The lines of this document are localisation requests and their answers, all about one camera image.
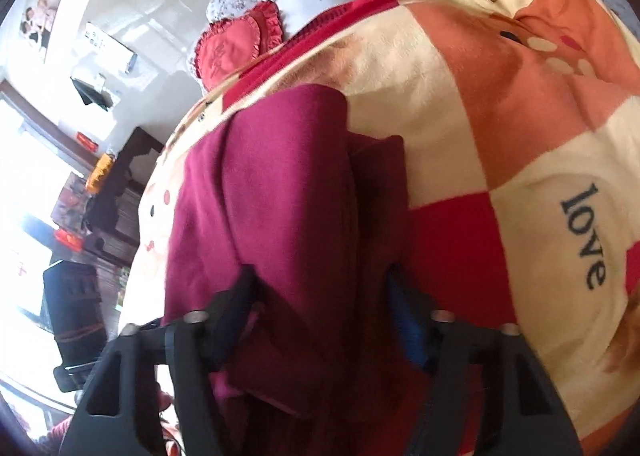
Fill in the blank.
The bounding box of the maroon knit garment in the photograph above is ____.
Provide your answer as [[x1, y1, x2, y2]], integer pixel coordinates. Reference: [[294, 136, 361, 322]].
[[165, 85, 427, 455]]

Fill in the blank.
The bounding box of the dark wooden side table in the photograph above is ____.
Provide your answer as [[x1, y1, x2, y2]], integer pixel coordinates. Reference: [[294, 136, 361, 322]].
[[82, 127, 164, 269]]

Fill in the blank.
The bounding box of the orange object on table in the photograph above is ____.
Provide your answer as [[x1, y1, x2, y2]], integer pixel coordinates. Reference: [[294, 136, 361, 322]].
[[85, 152, 117, 194]]

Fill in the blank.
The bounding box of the bear print fleece blanket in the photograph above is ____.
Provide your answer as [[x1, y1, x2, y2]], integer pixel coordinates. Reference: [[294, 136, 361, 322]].
[[120, 0, 639, 455]]

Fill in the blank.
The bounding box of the left red heart pillow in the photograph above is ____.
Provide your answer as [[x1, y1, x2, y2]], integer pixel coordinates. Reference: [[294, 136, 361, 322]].
[[192, 0, 284, 91]]

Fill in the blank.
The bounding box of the framed wall photo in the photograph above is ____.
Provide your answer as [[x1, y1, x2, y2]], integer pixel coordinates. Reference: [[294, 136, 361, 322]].
[[20, 0, 61, 59]]

